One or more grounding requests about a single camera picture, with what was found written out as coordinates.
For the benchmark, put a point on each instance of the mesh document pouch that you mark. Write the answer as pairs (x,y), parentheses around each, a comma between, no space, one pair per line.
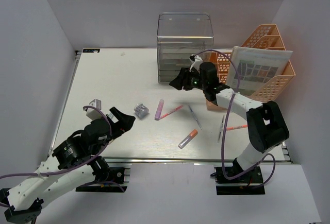
(251,68)

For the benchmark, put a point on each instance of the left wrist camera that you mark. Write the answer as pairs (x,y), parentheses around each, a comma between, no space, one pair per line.
(93,109)

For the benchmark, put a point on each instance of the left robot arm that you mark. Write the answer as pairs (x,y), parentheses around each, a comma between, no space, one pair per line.
(76,162)

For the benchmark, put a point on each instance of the orange plastic file organizer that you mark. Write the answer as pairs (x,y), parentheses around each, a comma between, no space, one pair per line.
(265,36)

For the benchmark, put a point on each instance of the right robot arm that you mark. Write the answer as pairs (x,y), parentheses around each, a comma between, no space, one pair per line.
(265,123)

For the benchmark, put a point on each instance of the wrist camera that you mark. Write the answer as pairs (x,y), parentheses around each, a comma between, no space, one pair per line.
(196,60)
(93,109)

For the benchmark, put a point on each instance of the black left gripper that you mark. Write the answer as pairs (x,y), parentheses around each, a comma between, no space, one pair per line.
(125,123)

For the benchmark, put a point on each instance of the black label sticker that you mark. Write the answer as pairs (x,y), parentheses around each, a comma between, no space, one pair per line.
(91,50)

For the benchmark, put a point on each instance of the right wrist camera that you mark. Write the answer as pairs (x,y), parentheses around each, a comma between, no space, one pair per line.
(196,60)

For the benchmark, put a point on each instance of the clear acrylic drawer cabinet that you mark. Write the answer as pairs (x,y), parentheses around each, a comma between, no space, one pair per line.
(180,35)

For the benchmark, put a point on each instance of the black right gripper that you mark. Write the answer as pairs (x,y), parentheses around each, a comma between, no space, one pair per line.
(183,79)

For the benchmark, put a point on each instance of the orange capped marker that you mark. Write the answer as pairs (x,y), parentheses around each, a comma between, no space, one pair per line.
(187,139)

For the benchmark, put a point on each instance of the red clear pen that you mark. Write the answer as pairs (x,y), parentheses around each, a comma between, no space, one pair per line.
(172,111)

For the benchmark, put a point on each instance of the purple highlighter marker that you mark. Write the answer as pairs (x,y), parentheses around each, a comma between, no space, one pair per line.
(159,110)

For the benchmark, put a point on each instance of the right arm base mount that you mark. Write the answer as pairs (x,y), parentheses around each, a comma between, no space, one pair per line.
(247,184)

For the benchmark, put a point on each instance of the red pen near organizer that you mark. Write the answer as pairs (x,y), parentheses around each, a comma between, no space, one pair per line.
(236,127)

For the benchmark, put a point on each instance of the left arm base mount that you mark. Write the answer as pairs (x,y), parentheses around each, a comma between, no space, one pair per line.
(116,182)

